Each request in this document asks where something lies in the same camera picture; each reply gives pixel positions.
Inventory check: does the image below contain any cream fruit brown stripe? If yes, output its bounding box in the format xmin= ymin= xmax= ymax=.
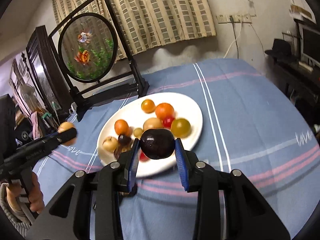
xmin=103 ymin=136 xmax=118 ymax=153

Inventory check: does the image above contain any orange mandarin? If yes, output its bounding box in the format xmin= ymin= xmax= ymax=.
xmin=114 ymin=119 xmax=131 ymax=136
xmin=155 ymin=102 xmax=175 ymax=120

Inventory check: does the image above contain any brown mangosteen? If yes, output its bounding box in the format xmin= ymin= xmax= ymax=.
xmin=113 ymin=143 xmax=132 ymax=160

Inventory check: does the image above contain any red cherry tomato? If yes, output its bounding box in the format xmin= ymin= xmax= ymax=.
xmin=139 ymin=151 xmax=150 ymax=162
xmin=162 ymin=116 xmax=175 ymax=129

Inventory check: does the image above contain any small yellow longan front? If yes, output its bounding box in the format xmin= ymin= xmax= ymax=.
xmin=133 ymin=128 xmax=144 ymax=139

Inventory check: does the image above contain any olive yellow tomato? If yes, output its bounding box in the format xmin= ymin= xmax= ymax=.
xmin=170 ymin=118 xmax=191 ymax=138

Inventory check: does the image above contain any large cream round fruit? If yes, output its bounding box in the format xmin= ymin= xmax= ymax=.
xmin=143 ymin=118 xmax=164 ymax=131

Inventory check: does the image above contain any yellow orange tomato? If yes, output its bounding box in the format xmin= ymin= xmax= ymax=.
xmin=141 ymin=99 xmax=156 ymax=114

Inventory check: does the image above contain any beige fruit pair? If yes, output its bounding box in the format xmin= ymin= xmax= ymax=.
xmin=57 ymin=121 xmax=76 ymax=146

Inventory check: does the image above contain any person left hand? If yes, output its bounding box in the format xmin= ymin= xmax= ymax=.
xmin=5 ymin=171 xmax=46 ymax=215

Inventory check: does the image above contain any dark plum small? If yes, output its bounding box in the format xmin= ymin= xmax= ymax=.
xmin=118 ymin=134 xmax=132 ymax=147

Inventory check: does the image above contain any dark framed picture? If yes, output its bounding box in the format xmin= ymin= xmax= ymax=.
xmin=26 ymin=25 xmax=72 ymax=119

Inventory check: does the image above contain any round goldfish screen black stand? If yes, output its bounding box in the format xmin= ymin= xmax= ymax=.
xmin=48 ymin=0 xmax=149 ymax=121

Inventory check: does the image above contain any white oval plate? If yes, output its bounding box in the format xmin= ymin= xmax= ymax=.
xmin=97 ymin=92 xmax=203 ymax=178

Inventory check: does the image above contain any checked beige curtain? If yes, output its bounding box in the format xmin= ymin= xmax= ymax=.
xmin=52 ymin=0 xmax=216 ymax=55

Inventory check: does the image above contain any black hat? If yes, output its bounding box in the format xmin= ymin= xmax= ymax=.
xmin=265 ymin=38 xmax=296 ymax=60

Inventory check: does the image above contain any computer monitor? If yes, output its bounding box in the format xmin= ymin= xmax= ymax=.
xmin=299 ymin=23 xmax=320 ymax=67

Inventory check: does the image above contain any white power cable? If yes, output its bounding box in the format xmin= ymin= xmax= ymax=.
xmin=223 ymin=22 xmax=243 ymax=59

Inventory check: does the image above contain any wall power strip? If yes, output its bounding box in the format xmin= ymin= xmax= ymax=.
xmin=215 ymin=14 xmax=252 ymax=24

